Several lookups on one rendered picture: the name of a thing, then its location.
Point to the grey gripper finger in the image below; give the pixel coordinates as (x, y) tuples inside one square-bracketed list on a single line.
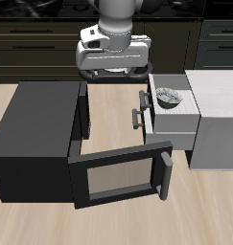
[(130, 71), (95, 73)]

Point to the black microwave oven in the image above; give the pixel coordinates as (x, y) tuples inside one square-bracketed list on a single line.
[(31, 140)]

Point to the grey cabinet drawer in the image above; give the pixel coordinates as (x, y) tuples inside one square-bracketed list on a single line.
[(177, 119), (169, 141)]

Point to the dark kitchen cupboards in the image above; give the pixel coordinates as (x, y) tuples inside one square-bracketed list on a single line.
[(41, 51)]

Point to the grey patterned bowl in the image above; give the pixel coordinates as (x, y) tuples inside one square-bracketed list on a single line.
[(168, 97)]

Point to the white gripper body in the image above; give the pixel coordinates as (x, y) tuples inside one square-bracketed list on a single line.
[(121, 57)]

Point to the grey white cabinet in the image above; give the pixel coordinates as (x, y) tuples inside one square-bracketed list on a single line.
[(217, 127)]

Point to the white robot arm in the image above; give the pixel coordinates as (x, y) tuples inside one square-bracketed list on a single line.
[(115, 22)]

